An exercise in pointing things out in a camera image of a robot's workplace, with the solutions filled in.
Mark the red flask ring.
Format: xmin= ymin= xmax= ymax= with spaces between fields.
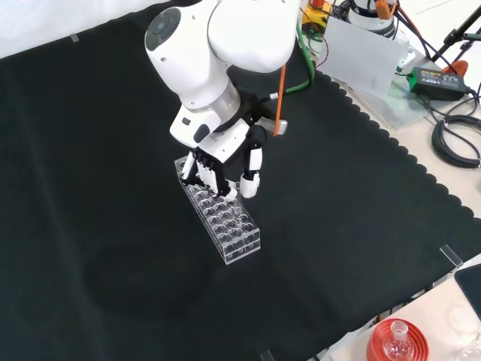
xmin=366 ymin=318 xmax=429 ymax=361

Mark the black bench cloth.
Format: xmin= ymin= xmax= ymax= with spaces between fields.
xmin=0 ymin=9 xmax=481 ymax=361

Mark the coiled black cable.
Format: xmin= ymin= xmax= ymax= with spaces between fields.
xmin=431 ymin=114 xmax=481 ymax=169

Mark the green cable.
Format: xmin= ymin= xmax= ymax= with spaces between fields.
xmin=283 ymin=17 xmax=317 ymax=94

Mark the black power adapter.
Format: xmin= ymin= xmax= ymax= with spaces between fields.
xmin=408 ymin=66 xmax=471 ymax=102

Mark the pale white board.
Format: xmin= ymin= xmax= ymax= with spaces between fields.
xmin=322 ymin=16 xmax=404 ymax=100

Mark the clear acrylic test tube rack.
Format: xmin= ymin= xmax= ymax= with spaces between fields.
xmin=174 ymin=156 xmax=262 ymax=265

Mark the dark flat tablet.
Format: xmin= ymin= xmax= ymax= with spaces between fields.
xmin=453 ymin=262 xmax=481 ymax=317

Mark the orange plastic piece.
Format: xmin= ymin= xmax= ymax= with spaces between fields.
xmin=443 ymin=59 xmax=469 ymax=77

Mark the black tripod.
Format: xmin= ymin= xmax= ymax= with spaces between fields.
xmin=428 ymin=3 xmax=481 ymax=65

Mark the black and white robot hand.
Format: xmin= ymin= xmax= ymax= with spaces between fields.
xmin=168 ymin=94 xmax=268 ymax=201

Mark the grey metal base plate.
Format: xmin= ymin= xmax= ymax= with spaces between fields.
xmin=300 ymin=22 xmax=452 ymax=132

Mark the orange cable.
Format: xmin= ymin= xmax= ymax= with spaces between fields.
xmin=273 ymin=64 xmax=288 ymax=137

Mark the clear round-bottom flask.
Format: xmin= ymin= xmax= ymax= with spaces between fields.
xmin=383 ymin=320 xmax=413 ymax=360

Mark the yellow stop button box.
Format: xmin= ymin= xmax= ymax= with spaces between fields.
xmin=301 ymin=0 xmax=334 ymax=35

